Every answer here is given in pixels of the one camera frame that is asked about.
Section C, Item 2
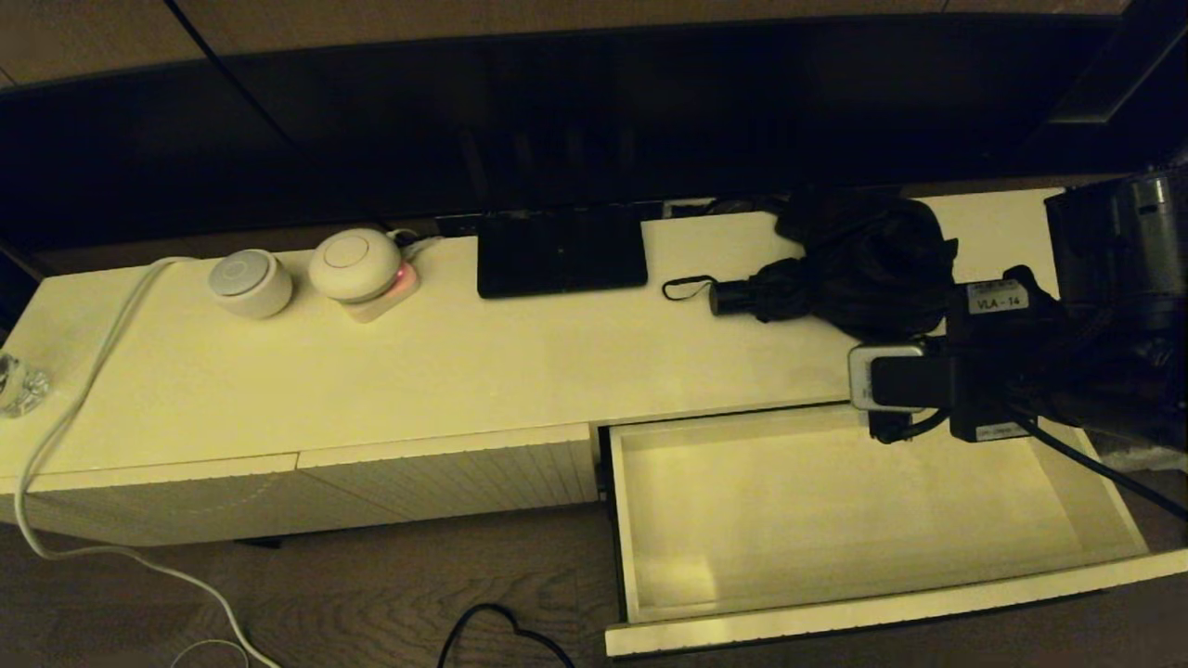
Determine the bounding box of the black looped floor cable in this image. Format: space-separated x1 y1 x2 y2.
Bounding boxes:
436 603 576 668

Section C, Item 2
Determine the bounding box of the white plug with cord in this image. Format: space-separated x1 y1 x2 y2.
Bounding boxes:
388 228 448 261

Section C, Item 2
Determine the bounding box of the thin black camera cable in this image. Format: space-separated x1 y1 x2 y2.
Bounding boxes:
1012 416 1188 520

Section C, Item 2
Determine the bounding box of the grey pleated curtain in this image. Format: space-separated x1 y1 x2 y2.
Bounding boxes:
1095 429 1188 476

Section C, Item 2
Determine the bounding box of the white power strip red light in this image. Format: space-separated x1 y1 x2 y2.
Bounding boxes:
345 262 421 324

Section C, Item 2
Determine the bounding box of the small white round speaker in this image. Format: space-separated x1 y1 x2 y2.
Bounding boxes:
207 249 294 319

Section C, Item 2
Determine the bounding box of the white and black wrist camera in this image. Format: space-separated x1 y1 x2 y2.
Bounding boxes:
847 341 954 414

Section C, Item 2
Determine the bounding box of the white TV cabinet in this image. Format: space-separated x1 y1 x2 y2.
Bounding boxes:
0 188 1068 548

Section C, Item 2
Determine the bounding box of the white smooth cabinet front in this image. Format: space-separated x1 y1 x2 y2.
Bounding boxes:
0 453 409 548

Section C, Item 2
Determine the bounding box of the long white power cable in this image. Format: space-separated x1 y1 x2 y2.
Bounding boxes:
14 257 279 668

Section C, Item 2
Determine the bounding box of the large black television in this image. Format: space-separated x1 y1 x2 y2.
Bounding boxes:
0 11 1147 253

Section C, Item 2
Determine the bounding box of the white fluted cabinet front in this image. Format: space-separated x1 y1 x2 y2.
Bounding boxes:
297 424 600 532

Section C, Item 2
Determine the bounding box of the black television base plate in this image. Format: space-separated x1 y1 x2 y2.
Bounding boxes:
477 206 649 300

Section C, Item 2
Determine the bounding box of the white dome-shaped device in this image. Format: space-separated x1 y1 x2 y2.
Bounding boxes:
308 228 403 303

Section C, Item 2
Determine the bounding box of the white fluted drawer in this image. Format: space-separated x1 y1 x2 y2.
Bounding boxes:
599 401 1188 660

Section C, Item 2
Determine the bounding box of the black umbrella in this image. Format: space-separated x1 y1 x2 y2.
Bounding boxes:
662 190 959 342

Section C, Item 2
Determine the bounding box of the clear glass object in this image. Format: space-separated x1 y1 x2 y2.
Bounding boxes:
0 351 52 418

